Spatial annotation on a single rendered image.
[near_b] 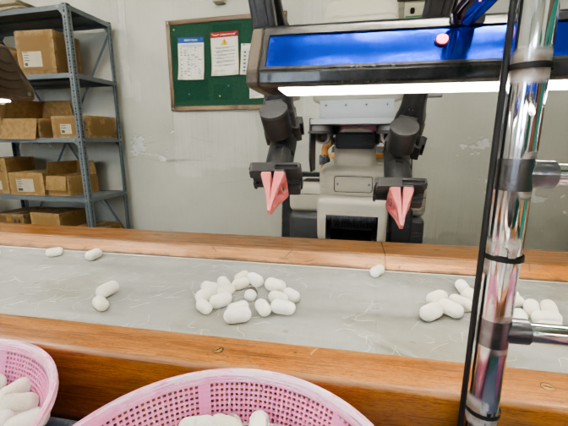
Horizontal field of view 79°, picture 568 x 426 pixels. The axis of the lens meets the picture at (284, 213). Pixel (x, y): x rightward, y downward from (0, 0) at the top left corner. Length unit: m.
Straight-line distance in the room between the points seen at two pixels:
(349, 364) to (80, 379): 0.29
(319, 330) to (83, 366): 0.27
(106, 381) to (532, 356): 0.48
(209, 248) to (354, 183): 0.56
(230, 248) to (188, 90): 2.24
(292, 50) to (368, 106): 0.70
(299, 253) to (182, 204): 2.33
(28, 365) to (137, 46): 2.86
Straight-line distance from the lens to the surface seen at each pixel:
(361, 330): 0.48
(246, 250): 0.72
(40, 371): 0.46
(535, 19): 0.29
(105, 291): 0.61
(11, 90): 0.64
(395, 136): 0.74
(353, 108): 1.10
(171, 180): 2.99
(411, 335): 0.49
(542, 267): 0.78
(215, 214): 2.85
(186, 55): 2.91
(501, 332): 0.31
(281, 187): 0.67
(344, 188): 1.14
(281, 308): 0.50
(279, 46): 0.43
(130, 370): 0.43
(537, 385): 0.42
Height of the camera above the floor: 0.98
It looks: 12 degrees down
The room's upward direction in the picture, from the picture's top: straight up
